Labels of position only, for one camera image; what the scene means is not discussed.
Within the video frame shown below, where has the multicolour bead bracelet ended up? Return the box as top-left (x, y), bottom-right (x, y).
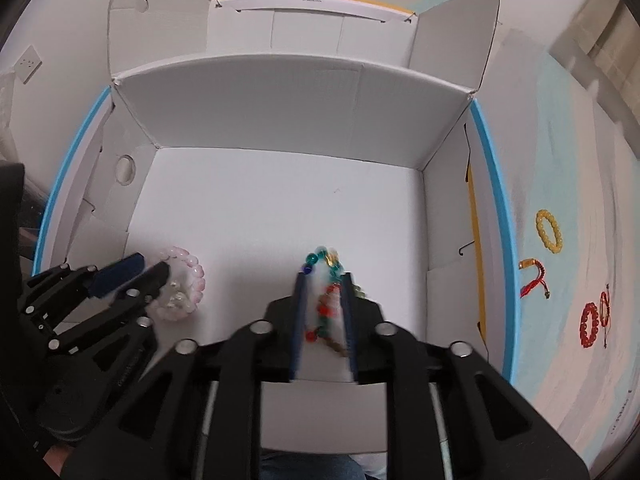
top-left (297, 244), bottom-right (346, 345)

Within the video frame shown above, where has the white pearl bracelet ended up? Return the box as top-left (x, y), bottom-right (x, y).
top-left (150, 278), bottom-right (194, 317)

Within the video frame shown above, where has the pink bead bracelet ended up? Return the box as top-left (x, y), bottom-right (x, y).
top-left (148, 245), bottom-right (207, 322)

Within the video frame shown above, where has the red string bracelet gold tube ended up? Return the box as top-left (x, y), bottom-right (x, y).
top-left (518, 258), bottom-right (551, 300)

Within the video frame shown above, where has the yellow bead bracelet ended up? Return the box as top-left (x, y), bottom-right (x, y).
top-left (534, 208), bottom-right (564, 255)

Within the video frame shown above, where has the red bead bracelet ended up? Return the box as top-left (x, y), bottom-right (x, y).
top-left (578, 301), bottom-right (600, 348)

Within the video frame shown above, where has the thin red cord bracelet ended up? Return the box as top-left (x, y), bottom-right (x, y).
top-left (598, 284), bottom-right (613, 350)

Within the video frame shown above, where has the blue jeans leg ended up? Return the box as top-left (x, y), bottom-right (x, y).
top-left (259, 448), bottom-right (387, 480)

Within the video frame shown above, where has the white cardboard box blue trim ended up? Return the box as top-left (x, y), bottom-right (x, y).
top-left (34, 0), bottom-right (520, 378)

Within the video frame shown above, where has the striped pastel bed sheet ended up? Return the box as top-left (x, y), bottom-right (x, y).
top-left (399, 0), bottom-right (640, 466)

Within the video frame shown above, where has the beige curtain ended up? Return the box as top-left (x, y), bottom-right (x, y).
top-left (550, 0), bottom-right (639, 130)

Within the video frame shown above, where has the white wall socket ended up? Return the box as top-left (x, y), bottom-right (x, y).
top-left (14, 46), bottom-right (42, 84)

